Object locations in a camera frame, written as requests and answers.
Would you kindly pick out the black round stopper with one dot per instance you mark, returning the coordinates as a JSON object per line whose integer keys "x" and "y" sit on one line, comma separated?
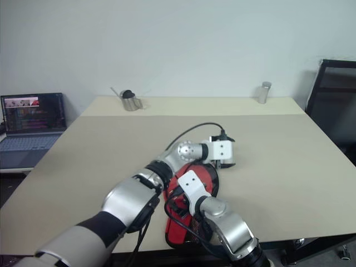
{"x": 128, "y": 94}

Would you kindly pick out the black table frame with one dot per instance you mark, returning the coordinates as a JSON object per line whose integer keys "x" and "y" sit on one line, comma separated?
{"x": 320, "y": 246}

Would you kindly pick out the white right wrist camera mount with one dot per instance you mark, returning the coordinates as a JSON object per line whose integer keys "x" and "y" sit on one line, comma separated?
{"x": 192, "y": 189}

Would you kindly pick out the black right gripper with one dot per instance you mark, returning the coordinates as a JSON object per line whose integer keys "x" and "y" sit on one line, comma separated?
{"x": 181, "y": 208}

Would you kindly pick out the metal shaker cup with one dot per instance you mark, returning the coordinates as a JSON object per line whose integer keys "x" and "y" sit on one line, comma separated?
{"x": 262, "y": 93}

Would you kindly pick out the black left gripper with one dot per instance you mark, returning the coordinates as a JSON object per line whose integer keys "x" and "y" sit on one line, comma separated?
{"x": 226, "y": 165}

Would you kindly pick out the black and red paddle case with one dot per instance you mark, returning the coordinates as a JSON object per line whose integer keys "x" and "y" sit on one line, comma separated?
{"x": 207, "y": 178}

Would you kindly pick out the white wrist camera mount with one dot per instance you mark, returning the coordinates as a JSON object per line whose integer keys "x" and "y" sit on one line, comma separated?
{"x": 221, "y": 148}
{"x": 192, "y": 189}

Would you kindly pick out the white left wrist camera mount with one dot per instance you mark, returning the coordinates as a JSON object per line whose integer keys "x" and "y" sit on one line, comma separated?
{"x": 221, "y": 148}

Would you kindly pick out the metal watering can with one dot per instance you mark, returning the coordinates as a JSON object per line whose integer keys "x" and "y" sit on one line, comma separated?
{"x": 130, "y": 104}

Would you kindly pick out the white side desk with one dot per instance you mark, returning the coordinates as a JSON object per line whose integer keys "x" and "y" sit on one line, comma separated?
{"x": 14, "y": 170}

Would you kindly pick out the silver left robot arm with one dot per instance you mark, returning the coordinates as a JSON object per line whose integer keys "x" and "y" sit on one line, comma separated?
{"x": 130, "y": 200}

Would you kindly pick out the open laptop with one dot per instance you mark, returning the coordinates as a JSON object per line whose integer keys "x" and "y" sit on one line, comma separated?
{"x": 30, "y": 125}

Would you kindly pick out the black chair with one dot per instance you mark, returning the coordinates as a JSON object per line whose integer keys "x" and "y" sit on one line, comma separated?
{"x": 333, "y": 111}

